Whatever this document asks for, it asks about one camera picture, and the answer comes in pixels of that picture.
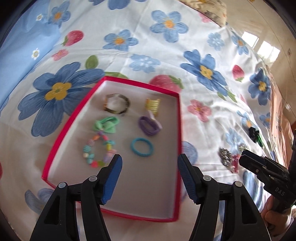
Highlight silver metal chain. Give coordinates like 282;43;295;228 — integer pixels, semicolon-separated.
218;147;233;166

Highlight colorful chunky bead bracelet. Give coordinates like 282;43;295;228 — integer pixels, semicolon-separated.
82;131;117;168

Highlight teal hair tie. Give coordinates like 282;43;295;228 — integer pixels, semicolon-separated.
130;137;155;157

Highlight green bow hair tie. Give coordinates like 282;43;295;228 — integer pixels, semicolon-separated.
93;116;120;135

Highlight purple hair tie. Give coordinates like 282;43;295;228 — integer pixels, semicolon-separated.
138;110;163;137

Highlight brown leather wristwatch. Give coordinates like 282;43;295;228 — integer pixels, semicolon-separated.
103;93;130;115

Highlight red jewelry box tray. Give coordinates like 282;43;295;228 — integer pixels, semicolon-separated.
42;76;182;222

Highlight yellow translucent hair claw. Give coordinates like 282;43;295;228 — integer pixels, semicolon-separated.
145;98;161;116

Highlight pink hair clips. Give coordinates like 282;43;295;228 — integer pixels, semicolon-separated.
231;154;240;174

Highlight right hand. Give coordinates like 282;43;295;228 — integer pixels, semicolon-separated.
261;196;292;237

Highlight black velvet scrunchie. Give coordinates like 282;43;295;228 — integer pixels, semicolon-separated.
248;127;260;143

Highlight white floral bed sheet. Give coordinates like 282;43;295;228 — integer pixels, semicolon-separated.
1;1;274;240

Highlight cream patterned pillow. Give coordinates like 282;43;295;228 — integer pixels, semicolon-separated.
180;0;227;27

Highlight light blue daisy pillow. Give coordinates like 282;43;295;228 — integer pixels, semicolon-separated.
1;1;60;106

